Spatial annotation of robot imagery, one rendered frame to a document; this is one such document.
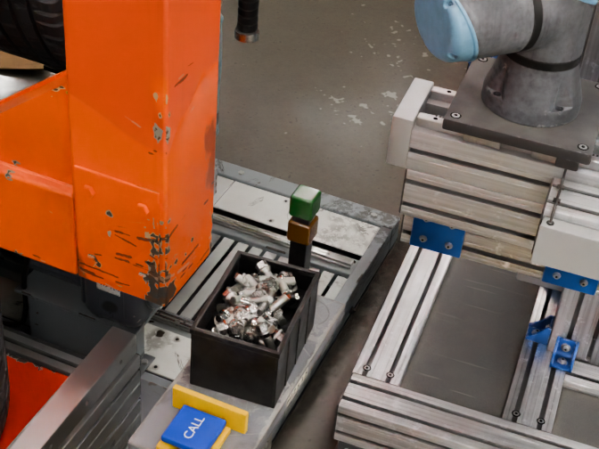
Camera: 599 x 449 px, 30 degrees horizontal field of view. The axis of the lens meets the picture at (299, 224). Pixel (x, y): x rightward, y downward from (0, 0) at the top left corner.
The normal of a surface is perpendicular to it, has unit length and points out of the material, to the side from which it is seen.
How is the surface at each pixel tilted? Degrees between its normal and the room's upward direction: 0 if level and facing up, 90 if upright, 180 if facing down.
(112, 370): 90
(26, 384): 0
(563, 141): 0
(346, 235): 0
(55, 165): 90
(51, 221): 90
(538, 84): 73
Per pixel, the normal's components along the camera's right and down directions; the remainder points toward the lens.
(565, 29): 0.37, 0.65
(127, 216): -0.40, 0.54
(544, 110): 0.10, 0.35
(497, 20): 0.43, 0.41
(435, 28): -0.90, 0.32
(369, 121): 0.07, -0.79
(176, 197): 0.91, 0.30
